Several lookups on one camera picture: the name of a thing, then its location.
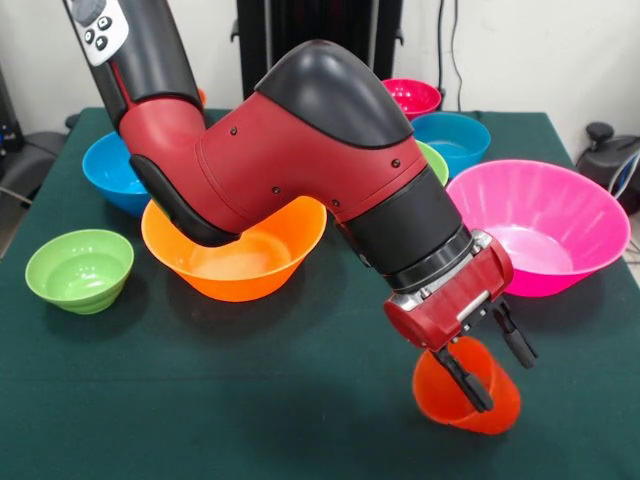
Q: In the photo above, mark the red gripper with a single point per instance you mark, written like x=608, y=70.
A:
x=440, y=315

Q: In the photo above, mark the orange-red plastic cup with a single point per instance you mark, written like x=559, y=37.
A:
x=450, y=405

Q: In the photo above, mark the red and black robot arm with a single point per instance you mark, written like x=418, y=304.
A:
x=300, y=150

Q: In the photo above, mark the large pink bowl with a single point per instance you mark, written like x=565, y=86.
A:
x=550, y=210

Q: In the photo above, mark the medium green bowl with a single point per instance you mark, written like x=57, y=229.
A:
x=435, y=162

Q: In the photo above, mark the small blue bowl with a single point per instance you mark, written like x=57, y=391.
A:
x=460, y=145

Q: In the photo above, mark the dark green tablecloth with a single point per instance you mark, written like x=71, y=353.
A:
x=250, y=400

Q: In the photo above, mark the large orange bowl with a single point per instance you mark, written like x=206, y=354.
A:
x=250, y=280

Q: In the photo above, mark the small crimson bowl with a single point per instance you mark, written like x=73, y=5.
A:
x=415, y=97

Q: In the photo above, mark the small orange bowl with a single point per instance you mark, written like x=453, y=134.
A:
x=201, y=97

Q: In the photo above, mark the small green bowl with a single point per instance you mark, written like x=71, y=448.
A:
x=75, y=280

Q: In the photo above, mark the large blue bowl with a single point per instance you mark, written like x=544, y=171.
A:
x=107, y=175

